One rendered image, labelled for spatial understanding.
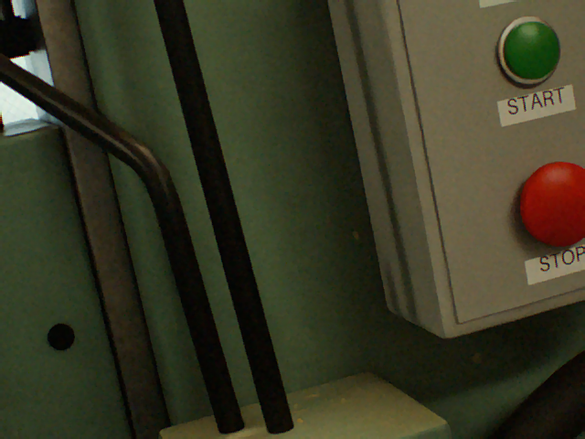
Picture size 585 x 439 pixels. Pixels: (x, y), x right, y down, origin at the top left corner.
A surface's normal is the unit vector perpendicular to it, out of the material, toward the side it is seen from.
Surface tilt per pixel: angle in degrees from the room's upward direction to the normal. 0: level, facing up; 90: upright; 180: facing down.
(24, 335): 90
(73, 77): 90
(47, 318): 90
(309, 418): 0
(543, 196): 85
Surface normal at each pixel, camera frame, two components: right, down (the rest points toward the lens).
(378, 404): -0.20, -0.97
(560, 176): 0.22, -0.04
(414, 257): -0.94, 0.24
